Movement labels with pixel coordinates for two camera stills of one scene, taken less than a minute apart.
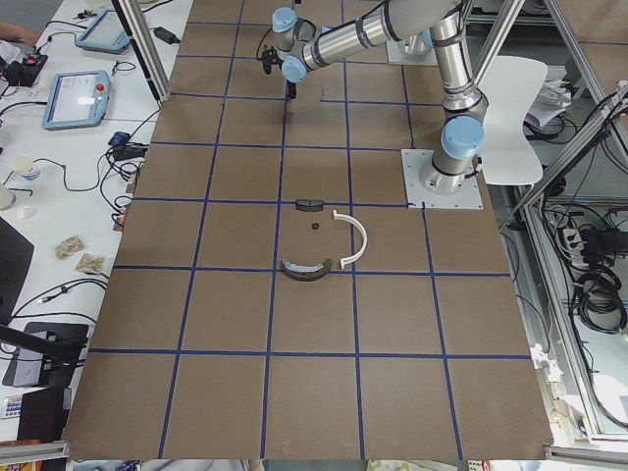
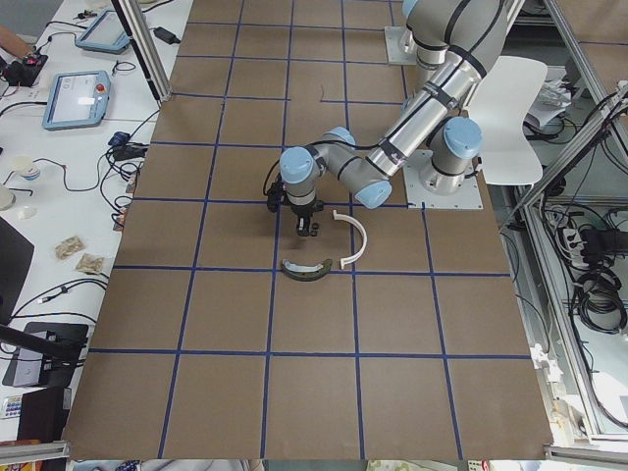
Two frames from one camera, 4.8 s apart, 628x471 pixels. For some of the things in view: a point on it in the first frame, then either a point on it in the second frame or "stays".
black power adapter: (166, 35) stays
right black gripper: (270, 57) → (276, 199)
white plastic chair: (510, 154) stays
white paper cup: (25, 166) stays
